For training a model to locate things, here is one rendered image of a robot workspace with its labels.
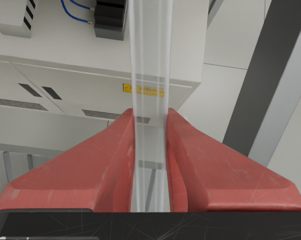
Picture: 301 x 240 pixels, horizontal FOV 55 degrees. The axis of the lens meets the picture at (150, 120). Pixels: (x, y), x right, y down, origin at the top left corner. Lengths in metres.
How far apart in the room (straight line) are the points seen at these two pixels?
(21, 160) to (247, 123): 0.20
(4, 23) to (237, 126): 0.40
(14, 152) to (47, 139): 0.88
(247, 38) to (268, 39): 1.09
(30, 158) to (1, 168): 0.03
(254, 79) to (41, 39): 0.40
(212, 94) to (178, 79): 0.68
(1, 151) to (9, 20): 0.30
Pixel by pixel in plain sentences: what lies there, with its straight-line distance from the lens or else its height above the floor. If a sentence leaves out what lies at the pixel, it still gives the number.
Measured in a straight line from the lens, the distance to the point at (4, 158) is 0.28.
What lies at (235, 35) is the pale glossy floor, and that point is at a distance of 1.32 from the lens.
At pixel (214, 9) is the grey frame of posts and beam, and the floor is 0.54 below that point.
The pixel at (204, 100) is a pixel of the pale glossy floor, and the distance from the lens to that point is 1.18.
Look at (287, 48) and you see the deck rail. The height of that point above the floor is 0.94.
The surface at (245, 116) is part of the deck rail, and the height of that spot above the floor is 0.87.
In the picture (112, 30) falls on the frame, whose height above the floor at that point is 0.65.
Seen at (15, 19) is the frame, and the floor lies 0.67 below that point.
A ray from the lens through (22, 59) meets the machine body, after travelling 0.56.
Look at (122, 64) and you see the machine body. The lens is 0.52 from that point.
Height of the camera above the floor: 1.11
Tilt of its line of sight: 79 degrees down
